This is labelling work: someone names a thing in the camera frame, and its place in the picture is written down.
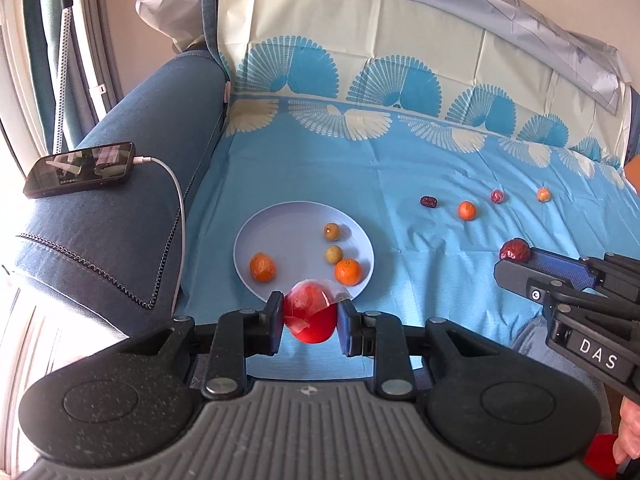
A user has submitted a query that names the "light blue round plate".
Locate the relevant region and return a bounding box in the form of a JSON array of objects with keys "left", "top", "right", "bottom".
[{"left": 233, "top": 201, "right": 376, "bottom": 306}]

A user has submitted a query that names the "white charging cable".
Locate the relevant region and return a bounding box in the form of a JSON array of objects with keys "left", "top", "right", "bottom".
[{"left": 132, "top": 156, "right": 187, "bottom": 318}]

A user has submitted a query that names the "black smartphone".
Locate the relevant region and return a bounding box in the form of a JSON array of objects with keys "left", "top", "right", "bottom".
[{"left": 23, "top": 141, "right": 137, "bottom": 199}]

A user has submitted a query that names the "grey plastic cover sheet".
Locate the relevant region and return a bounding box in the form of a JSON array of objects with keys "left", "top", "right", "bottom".
[{"left": 136, "top": 0, "right": 631, "bottom": 116}]

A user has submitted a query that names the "white slatted panel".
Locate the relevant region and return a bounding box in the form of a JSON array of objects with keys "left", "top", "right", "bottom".
[{"left": 0, "top": 260, "right": 131, "bottom": 461}]

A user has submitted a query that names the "person's right hand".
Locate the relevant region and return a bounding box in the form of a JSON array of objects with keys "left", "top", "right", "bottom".
[{"left": 614, "top": 397, "right": 640, "bottom": 466}]

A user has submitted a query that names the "red object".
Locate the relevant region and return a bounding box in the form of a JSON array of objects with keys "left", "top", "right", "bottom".
[{"left": 584, "top": 434, "right": 623, "bottom": 480}]

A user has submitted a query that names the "blue fan-print cloth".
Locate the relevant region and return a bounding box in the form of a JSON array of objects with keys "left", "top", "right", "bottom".
[{"left": 175, "top": 0, "right": 640, "bottom": 381}]

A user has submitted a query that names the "blue denim sofa armrest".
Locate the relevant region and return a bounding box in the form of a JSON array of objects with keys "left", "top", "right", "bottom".
[{"left": 14, "top": 50, "right": 231, "bottom": 341}]

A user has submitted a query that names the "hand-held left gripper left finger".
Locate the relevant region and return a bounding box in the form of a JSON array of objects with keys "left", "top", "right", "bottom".
[{"left": 125, "top": 290, "right": 286, "bottom": 402}]

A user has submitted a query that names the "white dotted pole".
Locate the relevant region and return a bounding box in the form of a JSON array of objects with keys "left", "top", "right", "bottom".
[{"left": 52, "top": 0, "right": 76, "bottom": 153}]

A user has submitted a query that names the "white window frame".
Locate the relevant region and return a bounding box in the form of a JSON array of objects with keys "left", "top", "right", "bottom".
[{"left": 0, "top": 0, "right": 51, "bottom": 161}]

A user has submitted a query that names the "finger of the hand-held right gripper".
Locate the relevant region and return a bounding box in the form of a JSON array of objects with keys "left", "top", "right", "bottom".
[
  {"left": 493, "top": 258, "right": 576, "bottom": 303},
  {"left": 527, "top": 247, "right": 601, "bottom": 291}
]

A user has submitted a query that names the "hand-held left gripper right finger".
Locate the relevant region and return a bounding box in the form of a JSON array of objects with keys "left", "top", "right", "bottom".
[{"left": 337, "top": 299, "right": 493, "bottom": 402}]

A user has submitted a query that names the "plastic-wrapped orange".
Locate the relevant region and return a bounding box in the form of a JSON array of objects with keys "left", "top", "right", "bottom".
[{"left": 249, "top": 253, "right": 276, "bottom": 282}]

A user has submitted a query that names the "dark red jujube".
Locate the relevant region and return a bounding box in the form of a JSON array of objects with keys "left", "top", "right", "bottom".
[{"left": 499, "top": 238, "right": 532, "bottom": 264}]

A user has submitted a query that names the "green curtain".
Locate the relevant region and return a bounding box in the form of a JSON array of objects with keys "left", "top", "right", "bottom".
[{"left": 22, "top": 0, "right": 121, "bottom": 151}]

